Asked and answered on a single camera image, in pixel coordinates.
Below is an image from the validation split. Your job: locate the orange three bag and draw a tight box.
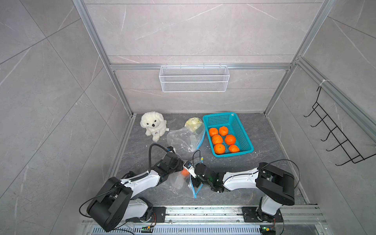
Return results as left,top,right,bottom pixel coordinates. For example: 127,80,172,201
228,145,240,153

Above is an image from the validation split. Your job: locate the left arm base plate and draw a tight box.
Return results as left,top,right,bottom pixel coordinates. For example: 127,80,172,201
125,207,166,223

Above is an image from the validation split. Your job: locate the yellow tissue packet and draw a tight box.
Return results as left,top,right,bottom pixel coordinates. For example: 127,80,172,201
185,117,203,132

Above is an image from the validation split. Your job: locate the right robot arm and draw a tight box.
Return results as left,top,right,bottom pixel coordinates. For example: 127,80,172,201
183,162,295,223

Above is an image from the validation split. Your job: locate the teal plastic basket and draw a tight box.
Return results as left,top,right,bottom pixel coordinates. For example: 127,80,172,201
203,112,254,157

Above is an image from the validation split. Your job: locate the orange one bag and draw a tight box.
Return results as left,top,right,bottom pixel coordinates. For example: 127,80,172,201
214,144,226,155

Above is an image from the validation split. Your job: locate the orange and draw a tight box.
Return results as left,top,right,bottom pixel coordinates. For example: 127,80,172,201
209,128,218,137

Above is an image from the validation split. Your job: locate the white wire wall basket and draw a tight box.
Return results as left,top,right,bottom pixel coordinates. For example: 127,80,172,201
159,65,230,93

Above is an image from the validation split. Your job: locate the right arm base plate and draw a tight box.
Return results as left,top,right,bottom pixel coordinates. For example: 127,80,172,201
241,207,284,223

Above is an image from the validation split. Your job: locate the orange two bag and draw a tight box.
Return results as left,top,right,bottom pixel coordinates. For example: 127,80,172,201
211,135,223,145

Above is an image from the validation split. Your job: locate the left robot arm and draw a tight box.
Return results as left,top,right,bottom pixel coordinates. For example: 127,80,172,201
79,144,184,232

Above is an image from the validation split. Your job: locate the black wire hook rack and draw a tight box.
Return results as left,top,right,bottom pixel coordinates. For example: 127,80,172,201
304,86,376,166

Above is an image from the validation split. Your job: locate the white plush dog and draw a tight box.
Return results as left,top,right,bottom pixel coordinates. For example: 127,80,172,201
140,112,169,142

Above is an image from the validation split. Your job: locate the aluminium rail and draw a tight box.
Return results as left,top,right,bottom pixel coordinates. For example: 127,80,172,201
82,205,327,226

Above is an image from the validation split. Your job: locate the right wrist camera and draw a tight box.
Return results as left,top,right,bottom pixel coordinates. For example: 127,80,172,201
183,161,197,178

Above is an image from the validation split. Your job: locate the clear zip bag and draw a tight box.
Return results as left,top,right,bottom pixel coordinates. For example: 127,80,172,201
166,125,206,158
168,160,203,198

